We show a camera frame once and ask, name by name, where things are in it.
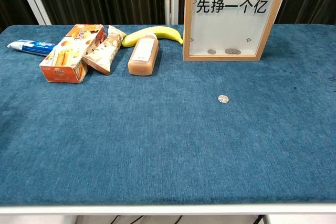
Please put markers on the blue fabric table cloth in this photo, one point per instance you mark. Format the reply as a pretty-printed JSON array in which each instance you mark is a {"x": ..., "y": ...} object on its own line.
[{"x": 168, "y": 142}]

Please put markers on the brown juice bottle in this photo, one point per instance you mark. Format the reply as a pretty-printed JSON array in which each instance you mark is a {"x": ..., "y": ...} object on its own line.
[{"x": 143, "y": 61}]

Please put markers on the yellow banana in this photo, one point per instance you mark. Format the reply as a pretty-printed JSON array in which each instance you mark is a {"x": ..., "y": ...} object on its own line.
[{"x": 162, "y": 32}]

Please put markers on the beige snack packet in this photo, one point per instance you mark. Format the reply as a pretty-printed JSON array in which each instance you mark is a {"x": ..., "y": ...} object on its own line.
[{"x": 105, "y": 53}]

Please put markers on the white table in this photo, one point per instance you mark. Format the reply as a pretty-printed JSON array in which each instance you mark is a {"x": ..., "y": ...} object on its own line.
[{"x": 168, "y": 209}]

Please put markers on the orange biscuit box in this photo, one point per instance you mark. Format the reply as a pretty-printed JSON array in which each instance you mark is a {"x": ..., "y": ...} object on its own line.
[{"x": 63, "y": 58}]

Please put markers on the blue white toothpaste tube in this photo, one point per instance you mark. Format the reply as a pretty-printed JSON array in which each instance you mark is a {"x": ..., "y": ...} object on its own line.
[{"x": 31, "y": 47}]

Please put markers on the wooden frame money box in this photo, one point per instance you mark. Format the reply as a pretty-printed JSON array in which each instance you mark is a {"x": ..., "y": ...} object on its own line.
[{"x": 231, "y": 24}]

